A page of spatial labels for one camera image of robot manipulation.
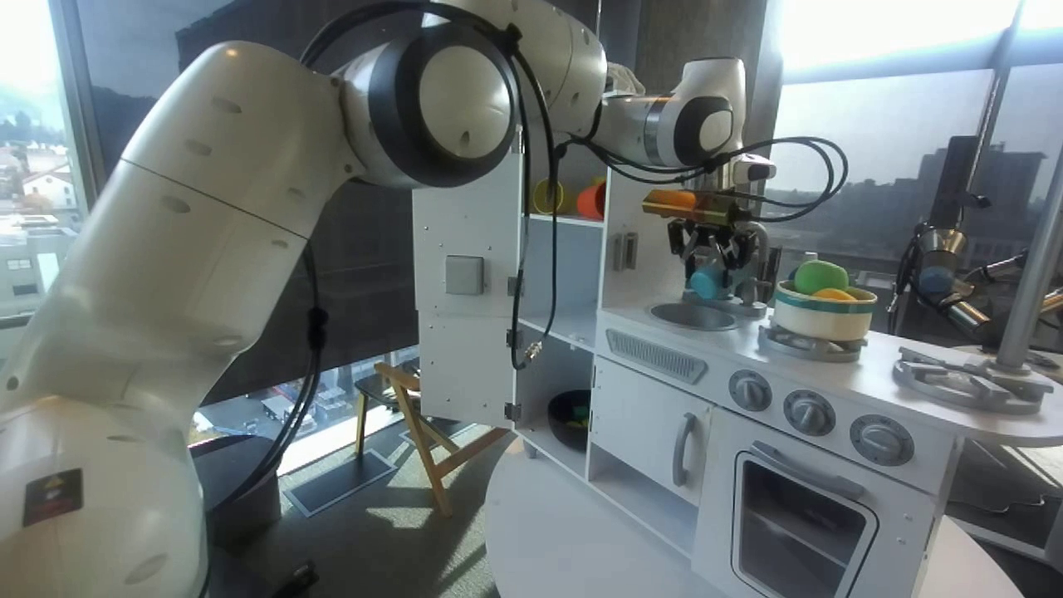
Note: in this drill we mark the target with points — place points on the yellow orange toy food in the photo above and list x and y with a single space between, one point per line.
839 296

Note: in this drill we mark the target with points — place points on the grey toy faucet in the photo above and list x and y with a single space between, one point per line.
761 276

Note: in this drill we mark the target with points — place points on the orange plastic cup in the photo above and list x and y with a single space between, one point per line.
594 200

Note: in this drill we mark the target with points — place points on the grey toy burner grate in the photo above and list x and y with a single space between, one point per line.
964 382
809 350

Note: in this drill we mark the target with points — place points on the white toy cabinet door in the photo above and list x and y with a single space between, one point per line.
467 334

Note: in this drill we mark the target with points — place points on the wooden easel stand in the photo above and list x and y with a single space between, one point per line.
427 442

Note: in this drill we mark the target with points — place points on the black bowl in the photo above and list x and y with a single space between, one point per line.
570 420

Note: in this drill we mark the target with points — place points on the teal plastic cup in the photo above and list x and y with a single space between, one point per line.
710 290

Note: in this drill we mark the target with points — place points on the white pot with teal stripe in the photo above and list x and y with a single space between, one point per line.
825 321

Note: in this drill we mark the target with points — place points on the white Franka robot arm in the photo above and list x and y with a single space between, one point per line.
222 219

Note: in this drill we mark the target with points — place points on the green toy food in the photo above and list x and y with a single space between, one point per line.
818 276

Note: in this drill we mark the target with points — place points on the grey metal pole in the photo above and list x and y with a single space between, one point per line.
1034 276

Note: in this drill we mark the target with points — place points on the dark roller blind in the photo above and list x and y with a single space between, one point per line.
368 276

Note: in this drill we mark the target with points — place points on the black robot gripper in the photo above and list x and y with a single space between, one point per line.
717 236

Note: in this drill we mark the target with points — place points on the white toy kitchen unit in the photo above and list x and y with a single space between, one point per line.
653 434

